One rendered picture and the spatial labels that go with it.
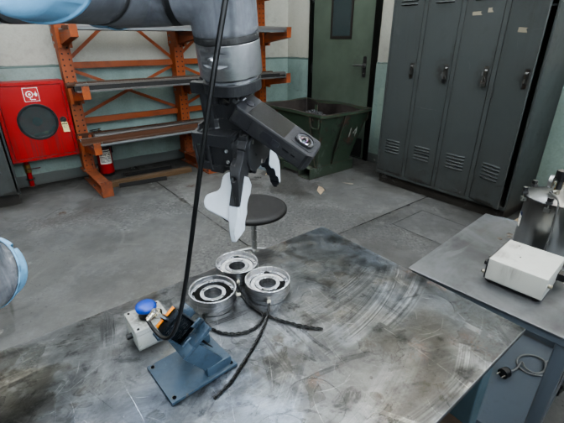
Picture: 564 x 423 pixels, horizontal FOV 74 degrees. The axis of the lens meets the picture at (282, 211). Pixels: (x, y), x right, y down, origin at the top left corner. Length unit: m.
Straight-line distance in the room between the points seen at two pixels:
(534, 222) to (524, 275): 0.24
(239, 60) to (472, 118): 3.06
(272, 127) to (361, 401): 0.47
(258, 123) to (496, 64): 2.97
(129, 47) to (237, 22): 4.16
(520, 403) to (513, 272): 0.56
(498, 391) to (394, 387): 0.95
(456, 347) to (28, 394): 0.77
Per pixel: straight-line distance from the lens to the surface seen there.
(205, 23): 0.45
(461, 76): 3.46
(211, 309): 0.83
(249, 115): 0.46
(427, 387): 0.75
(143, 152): 4.72
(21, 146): 4.24
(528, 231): 1.45
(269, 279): 0.91
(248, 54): 0.45
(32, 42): 4.40
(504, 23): 3.35
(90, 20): 0.40
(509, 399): 1.65
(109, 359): 0.82
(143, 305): 0.79
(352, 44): 4.76
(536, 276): 1.24
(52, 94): 4.20
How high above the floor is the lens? 1.34
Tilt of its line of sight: 25 degrees down
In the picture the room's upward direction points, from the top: straight up
